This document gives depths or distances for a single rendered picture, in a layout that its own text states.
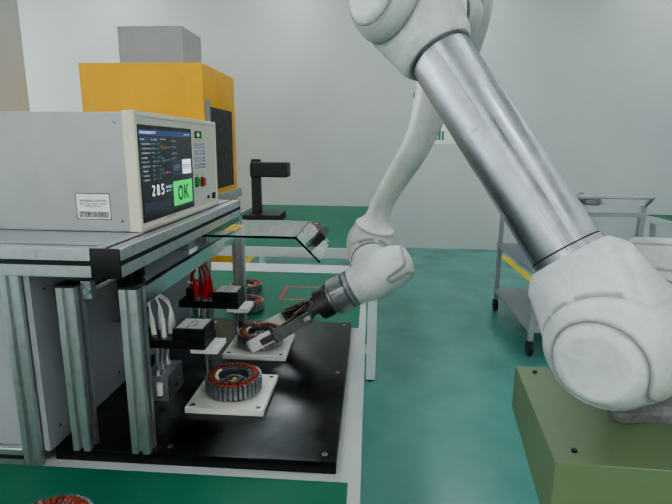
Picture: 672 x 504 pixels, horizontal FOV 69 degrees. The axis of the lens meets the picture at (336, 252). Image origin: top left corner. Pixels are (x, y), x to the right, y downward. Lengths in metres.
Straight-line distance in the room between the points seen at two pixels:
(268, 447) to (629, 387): 0.55
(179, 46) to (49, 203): 4.10
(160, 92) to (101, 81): 0.53
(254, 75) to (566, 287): 5.93
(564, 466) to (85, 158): 0.87
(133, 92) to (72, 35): 2.59
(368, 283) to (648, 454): 0.61
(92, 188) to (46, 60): 6.57
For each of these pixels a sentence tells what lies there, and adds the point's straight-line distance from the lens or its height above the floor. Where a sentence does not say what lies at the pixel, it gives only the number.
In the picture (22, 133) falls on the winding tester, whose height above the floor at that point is 1.28.
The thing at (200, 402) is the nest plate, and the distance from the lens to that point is 1.02.
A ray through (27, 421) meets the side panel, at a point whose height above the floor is 0.82.
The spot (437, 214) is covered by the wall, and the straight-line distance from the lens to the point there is 6.33.
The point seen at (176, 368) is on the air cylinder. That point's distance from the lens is 1.08.
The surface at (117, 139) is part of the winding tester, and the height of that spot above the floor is 1.27.
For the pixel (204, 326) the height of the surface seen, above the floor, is 0.92.
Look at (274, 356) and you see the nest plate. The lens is 1.19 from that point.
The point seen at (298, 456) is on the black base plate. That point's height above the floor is 0.77.
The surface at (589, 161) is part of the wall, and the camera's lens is 6.75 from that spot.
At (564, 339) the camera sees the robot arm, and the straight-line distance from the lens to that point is 0.67.
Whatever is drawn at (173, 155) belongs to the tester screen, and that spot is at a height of 1.24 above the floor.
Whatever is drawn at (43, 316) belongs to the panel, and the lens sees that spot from 0.92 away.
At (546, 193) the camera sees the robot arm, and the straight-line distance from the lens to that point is 0.74.
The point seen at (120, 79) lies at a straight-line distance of 4.92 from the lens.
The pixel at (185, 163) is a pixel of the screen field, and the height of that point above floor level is 1.23.
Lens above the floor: 1.27
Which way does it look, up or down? 12 degrees down
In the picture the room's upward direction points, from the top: 1 degrees clockwise
